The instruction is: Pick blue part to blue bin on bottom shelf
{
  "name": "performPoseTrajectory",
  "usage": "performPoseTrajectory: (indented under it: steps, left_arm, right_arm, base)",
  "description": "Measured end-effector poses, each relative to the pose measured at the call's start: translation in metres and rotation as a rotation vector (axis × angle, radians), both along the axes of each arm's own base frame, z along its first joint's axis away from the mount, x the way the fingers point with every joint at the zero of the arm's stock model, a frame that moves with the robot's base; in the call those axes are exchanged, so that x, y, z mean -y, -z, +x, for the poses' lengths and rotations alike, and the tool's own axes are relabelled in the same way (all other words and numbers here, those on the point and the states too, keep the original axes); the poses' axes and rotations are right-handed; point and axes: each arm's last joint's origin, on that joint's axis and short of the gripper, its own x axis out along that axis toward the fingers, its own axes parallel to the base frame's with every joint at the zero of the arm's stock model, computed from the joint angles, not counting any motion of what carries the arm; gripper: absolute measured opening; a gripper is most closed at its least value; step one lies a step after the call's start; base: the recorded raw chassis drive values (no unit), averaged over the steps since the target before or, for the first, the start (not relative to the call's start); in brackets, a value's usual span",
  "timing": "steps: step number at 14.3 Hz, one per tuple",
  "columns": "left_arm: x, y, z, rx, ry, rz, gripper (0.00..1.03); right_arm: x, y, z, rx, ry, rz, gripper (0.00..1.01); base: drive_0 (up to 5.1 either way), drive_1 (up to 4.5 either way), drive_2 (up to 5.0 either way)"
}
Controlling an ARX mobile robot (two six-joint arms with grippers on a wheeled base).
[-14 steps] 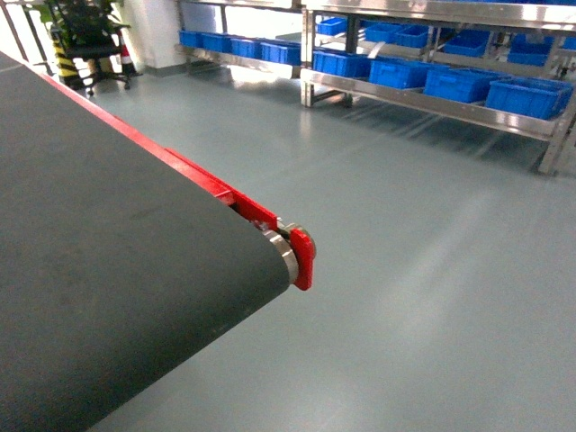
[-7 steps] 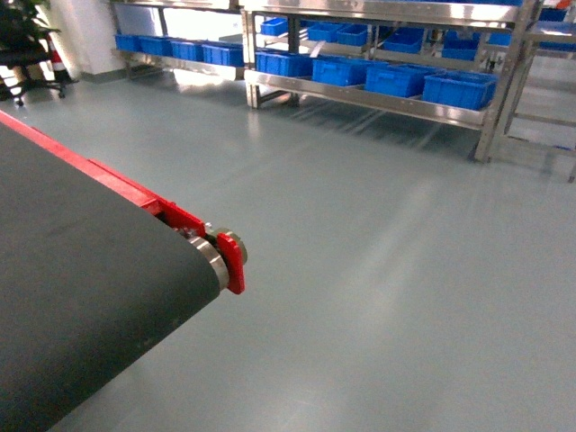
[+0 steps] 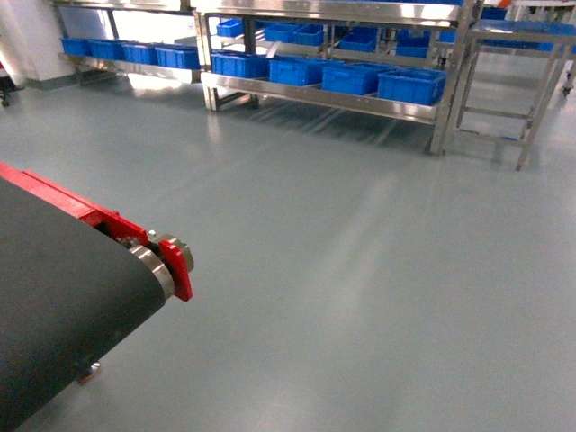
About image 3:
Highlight blue plastic bin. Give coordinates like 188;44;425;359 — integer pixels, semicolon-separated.
320;63;398;95

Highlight blue bin with red parts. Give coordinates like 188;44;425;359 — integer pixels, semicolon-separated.
377;68;447;106

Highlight stainless steel shelf rack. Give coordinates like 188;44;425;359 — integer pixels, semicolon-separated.
194;1;482;155

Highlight far left steel rack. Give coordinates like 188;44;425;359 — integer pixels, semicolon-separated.
50;1;202;84

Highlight black conveyor belt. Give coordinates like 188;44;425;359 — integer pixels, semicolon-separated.
1;180;166;431

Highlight stainless steel side table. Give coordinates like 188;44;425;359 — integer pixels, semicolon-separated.
450;20;575;171

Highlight red conveyor frame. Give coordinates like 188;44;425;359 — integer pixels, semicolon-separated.
1;163;194;302

